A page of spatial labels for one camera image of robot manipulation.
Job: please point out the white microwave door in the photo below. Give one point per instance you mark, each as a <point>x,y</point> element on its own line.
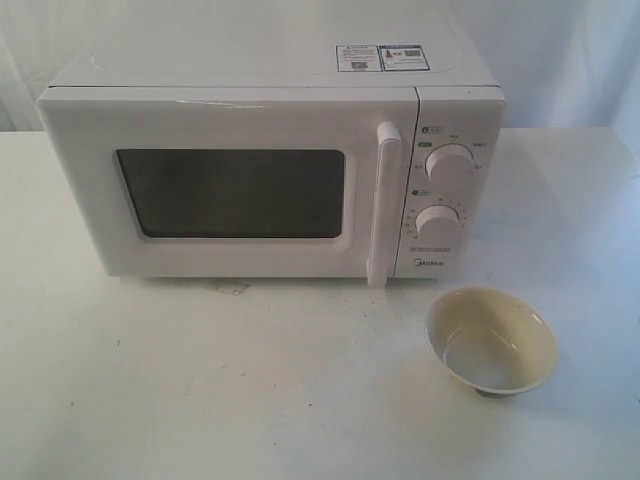
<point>237,182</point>

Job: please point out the cream ceramic bowl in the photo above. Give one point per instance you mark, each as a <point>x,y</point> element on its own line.
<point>491,341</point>

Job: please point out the white microwave oven body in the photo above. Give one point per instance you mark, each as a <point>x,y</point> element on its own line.
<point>457,105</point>

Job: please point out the lower white timer knob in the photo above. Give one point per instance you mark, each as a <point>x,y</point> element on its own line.
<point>437,222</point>

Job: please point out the upper white control knob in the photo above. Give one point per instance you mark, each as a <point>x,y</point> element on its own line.
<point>450,164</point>

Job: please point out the right blue info sticker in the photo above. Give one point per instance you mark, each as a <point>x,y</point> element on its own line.
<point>403,58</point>

